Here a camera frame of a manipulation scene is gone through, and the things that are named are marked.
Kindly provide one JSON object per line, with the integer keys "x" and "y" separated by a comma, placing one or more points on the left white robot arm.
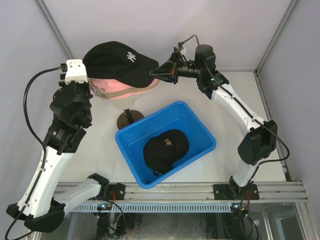
{"x": 39, "y": 209}

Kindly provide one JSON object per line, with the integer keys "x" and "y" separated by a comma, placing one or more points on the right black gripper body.
{"x": 180, "y": 67}

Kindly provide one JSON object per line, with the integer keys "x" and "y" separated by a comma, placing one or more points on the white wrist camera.
{"x": 179, "y": 48}
{"x": 73, "y": 70}

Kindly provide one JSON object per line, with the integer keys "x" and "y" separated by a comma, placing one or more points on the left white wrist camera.
{"x": 73, "y": 70}

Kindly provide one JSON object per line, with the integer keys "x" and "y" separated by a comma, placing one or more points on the perforated grey cable duct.
{"x": 152, "y": 207}

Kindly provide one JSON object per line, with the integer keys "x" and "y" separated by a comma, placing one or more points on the black mounting plate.
{"x": 114, "y": 192}
{"x": 222, "y": 191}

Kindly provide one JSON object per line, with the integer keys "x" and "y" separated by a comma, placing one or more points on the blue plastic bin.
{"x": 177, "y": 115}

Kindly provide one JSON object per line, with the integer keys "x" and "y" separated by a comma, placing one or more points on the dark round wooden stand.
{"x": 128, "y": 117}

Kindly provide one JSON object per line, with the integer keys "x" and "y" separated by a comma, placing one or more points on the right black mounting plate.
{"x": 222, "y": 191}

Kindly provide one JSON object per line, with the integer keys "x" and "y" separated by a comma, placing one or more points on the pink baseball cap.
{"x": 125, "y": 96}

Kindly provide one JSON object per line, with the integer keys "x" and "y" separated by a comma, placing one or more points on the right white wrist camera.
{"x": 179, "y": 48}

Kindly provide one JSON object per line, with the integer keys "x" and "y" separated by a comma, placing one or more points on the dark cap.
{"x": 116, "y": 60}

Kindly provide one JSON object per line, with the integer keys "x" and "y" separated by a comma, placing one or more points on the beige cap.
{"x": 100, "y": 94}

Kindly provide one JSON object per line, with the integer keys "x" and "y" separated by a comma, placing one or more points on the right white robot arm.
{"x": 259, "y": 135}

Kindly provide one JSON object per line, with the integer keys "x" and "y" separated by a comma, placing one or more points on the aluminium mounting rail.
{"x": 201, "y": 192}

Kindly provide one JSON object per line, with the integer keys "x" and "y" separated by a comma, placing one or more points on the beige mannequin head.
{"x": 126, "y": 102}

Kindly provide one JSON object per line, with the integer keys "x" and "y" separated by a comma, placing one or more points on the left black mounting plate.
{"x": 114, "y": 192}

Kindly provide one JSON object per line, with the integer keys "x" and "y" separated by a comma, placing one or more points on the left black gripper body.
{"x": 81, "y": 89}

